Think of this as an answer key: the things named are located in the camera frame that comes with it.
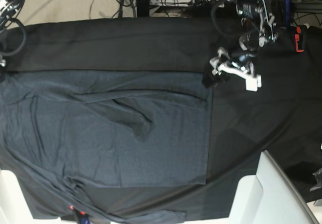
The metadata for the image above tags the black table cloth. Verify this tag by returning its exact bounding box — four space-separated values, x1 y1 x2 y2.
2 18 321 223

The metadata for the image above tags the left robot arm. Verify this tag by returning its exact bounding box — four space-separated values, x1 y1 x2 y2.
202 0 277 92

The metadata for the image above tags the blue handled clamp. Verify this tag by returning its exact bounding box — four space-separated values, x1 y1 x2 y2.
279 0 291 27

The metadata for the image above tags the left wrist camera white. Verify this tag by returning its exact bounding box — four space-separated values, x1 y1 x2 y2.
245 75 262 92

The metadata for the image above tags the dark grey T-shirt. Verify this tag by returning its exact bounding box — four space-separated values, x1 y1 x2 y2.
1 70 212 222

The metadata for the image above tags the red black clamp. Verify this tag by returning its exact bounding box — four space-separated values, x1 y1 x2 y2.
294 25 307 53

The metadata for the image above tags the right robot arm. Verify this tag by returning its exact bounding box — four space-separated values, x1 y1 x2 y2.
1 0 27 69

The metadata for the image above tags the black stand post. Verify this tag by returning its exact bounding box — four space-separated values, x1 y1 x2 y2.
136 0 151 17

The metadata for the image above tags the white chair right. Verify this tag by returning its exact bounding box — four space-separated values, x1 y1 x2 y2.
228 151 319 224

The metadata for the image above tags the white power strip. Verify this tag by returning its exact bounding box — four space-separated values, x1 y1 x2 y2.
150 0 217 7

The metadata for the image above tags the blue clamp bottom edge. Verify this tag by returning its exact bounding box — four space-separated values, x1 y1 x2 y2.
69 205 91 224

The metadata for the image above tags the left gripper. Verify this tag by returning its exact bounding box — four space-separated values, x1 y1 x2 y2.
202 47 259 88

